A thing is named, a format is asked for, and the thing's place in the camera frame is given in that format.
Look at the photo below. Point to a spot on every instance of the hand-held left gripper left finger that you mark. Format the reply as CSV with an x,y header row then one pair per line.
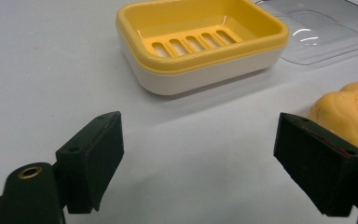
x,y
90,161

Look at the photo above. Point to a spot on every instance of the yellow and white soap dish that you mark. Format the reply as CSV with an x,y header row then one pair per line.
x,y
199,43

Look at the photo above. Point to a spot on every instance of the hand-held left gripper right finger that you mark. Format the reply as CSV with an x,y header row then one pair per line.
x,y
317,168

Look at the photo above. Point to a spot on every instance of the yellow soap bar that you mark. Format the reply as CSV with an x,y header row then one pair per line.
x,y
351,112

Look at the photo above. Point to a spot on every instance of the clear plastic lid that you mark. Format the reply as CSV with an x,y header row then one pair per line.
x,y
320,34

